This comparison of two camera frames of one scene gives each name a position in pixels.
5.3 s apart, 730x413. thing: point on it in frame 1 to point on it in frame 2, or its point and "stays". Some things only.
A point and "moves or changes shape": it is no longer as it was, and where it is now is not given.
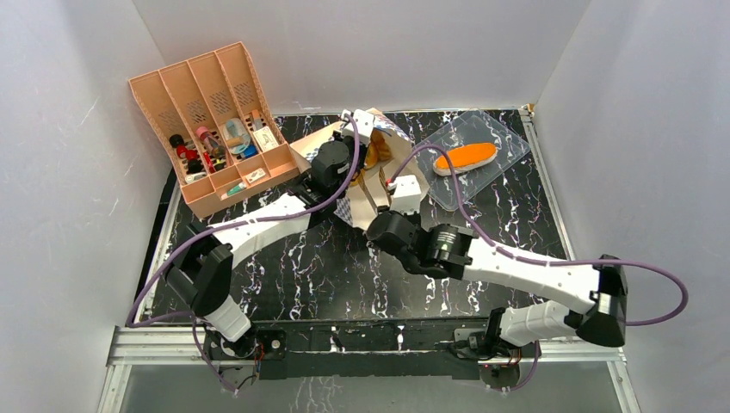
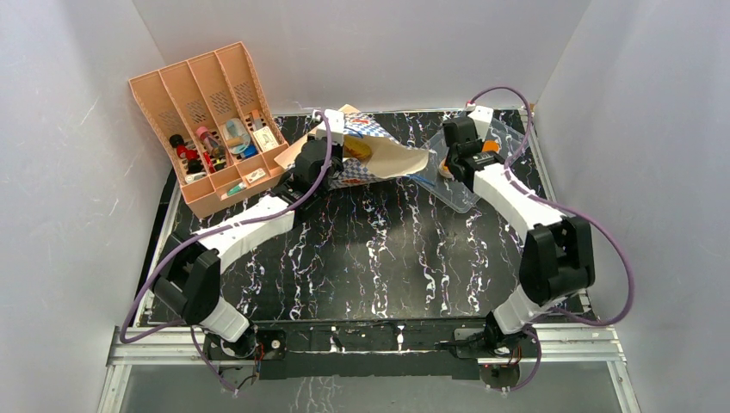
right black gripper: [393, 211] to [453, 157]
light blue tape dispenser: [236, 136] stays
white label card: [265, 138] stays
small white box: [256, 175] stays
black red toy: [194, 164] stays
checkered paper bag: [386, 157] moves or changes shape
